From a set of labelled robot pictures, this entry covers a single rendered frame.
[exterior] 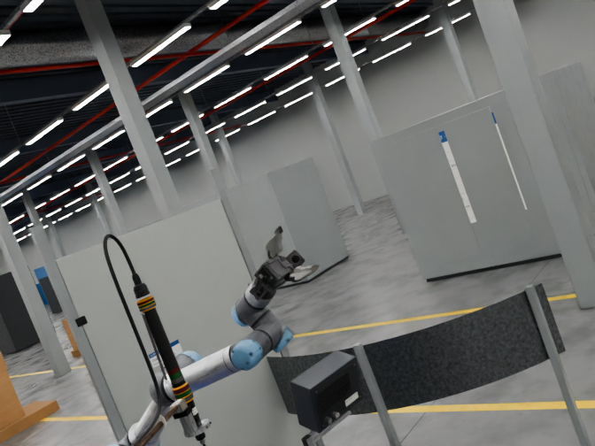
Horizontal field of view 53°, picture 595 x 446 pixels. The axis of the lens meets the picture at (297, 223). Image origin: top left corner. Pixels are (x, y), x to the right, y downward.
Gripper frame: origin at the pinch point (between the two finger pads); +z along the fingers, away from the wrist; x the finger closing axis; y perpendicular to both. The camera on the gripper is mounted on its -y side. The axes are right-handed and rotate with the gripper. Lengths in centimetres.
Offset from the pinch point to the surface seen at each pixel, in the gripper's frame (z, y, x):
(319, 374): -67, -34, -30
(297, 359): -172, -125, -20
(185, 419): -35, 38, -12
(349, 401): -73, -41, -46
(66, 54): -550, -552, 632
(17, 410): -794, -220, 211
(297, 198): -596, -786, 207
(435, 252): -323, -561, -44
